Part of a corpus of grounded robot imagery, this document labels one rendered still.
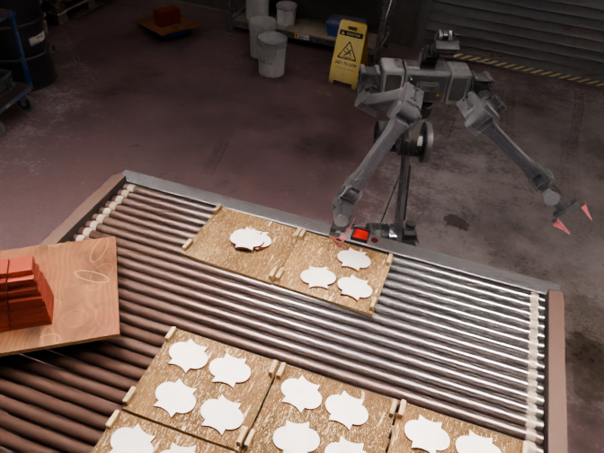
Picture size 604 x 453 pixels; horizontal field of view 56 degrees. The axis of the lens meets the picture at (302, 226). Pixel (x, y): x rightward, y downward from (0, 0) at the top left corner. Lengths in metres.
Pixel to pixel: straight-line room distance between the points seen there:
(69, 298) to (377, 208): 2.63
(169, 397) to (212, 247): 0.73
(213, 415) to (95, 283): 0.67
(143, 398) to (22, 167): 3.10
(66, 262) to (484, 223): 3.00
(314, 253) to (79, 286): 0.93
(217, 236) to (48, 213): 2.02
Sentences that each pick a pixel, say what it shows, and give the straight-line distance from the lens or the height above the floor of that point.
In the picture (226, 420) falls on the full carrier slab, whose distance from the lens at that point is 1.91.
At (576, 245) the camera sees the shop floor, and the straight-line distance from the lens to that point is 4.47.
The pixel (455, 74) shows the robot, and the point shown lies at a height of 1.52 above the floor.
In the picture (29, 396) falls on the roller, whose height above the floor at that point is 0.92.
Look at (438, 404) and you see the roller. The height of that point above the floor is 0.92.
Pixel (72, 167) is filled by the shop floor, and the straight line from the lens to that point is 4.70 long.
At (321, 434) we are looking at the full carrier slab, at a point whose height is 0.94.
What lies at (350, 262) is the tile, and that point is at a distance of 2.38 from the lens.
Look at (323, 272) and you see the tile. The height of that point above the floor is 0.95.
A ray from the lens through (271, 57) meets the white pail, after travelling 5.80.
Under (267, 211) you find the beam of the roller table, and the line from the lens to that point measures 2.64.
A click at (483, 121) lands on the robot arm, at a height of 1.57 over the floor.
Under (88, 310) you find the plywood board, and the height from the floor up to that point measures 1.04.
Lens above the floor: 2.58
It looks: 40 degrees down
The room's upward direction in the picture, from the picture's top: 5 degrees clockwise
